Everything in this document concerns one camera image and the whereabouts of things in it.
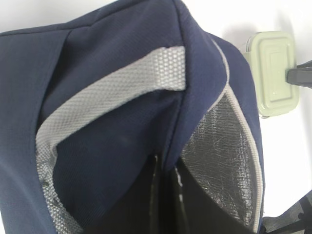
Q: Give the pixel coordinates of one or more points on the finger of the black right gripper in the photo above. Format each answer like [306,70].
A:
[301,75]

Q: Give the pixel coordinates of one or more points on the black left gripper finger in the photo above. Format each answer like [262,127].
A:
[296,220]

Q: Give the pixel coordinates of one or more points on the green lidded glass container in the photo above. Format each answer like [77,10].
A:
[270,56]

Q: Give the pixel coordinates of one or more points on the navy insulated lunch bag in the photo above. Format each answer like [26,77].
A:
[128,120]

